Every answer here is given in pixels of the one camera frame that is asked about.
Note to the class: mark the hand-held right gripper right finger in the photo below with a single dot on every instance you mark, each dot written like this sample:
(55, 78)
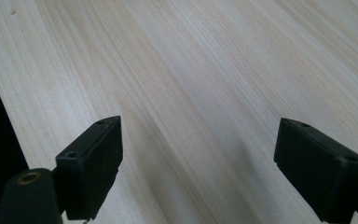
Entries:
(318, 174)

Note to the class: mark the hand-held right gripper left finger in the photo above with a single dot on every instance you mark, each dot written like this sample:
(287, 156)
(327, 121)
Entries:
(90, 169)

